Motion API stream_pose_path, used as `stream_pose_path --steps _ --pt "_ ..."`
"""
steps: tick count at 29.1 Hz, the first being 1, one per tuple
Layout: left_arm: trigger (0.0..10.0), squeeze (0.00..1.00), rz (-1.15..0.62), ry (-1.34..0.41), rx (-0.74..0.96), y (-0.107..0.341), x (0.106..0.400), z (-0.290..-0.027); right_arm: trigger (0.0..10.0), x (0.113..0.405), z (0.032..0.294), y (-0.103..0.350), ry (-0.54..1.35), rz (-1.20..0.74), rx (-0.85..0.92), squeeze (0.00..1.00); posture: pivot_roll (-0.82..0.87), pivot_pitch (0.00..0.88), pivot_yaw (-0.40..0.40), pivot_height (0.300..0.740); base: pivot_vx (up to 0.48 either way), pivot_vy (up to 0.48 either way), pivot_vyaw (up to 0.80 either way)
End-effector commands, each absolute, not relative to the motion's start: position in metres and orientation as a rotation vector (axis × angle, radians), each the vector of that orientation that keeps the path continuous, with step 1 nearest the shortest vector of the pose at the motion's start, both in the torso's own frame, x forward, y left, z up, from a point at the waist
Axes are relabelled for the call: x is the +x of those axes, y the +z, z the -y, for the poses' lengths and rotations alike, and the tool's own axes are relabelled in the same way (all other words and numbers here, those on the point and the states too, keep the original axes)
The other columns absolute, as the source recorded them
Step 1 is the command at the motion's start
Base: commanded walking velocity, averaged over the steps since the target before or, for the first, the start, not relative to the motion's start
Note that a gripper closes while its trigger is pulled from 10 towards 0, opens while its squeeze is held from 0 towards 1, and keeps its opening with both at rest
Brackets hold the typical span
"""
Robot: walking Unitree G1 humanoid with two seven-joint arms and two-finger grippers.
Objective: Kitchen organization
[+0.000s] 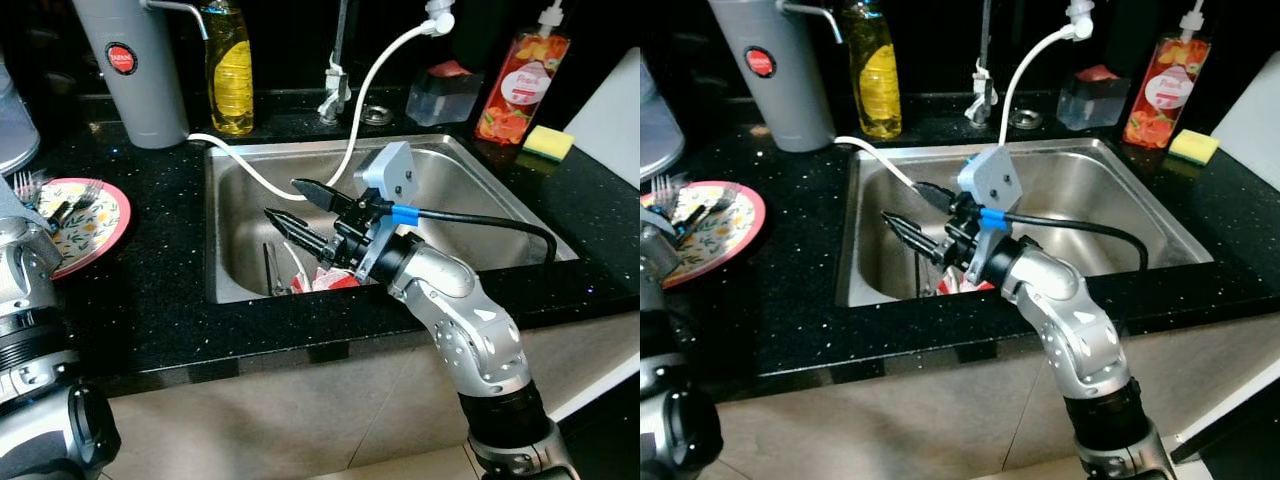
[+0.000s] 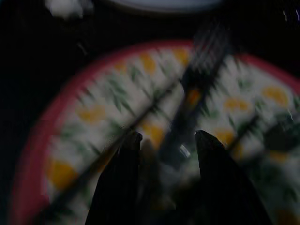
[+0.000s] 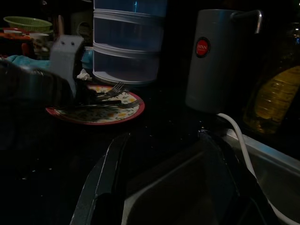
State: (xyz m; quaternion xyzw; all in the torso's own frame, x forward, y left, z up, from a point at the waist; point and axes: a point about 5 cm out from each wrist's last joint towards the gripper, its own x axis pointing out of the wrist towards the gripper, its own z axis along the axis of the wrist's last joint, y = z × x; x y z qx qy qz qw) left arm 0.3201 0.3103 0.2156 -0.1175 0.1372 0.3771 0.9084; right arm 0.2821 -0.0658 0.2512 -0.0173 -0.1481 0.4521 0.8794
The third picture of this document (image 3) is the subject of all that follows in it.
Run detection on stainless steel sink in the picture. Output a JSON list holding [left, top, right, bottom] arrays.
[[121, 128, 300, 225]]

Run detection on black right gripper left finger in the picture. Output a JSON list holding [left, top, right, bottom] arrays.
[[69, 132, 131, 225]]

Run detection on floral plate red rim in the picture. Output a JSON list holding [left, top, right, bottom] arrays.
[[45, 84, 146, 126]]

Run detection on blue cup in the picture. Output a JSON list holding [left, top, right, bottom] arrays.
[[82, 46, 95, 70]]

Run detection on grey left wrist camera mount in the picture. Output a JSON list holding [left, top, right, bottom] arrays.
[[49, 34, 84, 98]]

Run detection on chrome filter spout tube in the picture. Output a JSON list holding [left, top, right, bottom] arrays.
[[231, 9, 263, 35]]

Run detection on yellow liquid plastic bottle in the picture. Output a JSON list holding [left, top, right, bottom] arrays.
[[242, 22, 300, 136]]

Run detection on grey water filter canister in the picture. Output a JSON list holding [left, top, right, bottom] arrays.
[[185, 8, 249, 115]]

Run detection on red plastic tray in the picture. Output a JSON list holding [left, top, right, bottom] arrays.
[[0, 27, 32, 42]]

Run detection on teal cloth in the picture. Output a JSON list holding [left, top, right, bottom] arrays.
[[4, 54, 52, 70]]

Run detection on white flexible hose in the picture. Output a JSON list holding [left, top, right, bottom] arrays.
[[217, 112, 300, 225]]

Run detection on crumpled white tissue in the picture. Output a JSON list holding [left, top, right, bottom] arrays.
[[76, 69, 93, 82]]

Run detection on white cup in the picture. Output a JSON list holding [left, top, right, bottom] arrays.
[[29, 32, 50, 56]]

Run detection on silver fork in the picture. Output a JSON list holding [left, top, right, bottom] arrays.
[[96, 81, 127, 102], [55, 97, 144, 111]]

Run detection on black chopstick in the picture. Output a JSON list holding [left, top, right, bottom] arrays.
[[93, 99, 123, 105]]

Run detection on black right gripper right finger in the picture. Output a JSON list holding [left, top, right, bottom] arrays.
[[198, 131, 283, 225]]

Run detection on clear plastic drawer tower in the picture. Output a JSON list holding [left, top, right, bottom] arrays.
[[92, 0, 168, 86]]

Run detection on green plastic basket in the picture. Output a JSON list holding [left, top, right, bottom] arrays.
[[3, 15, 53, 34]]

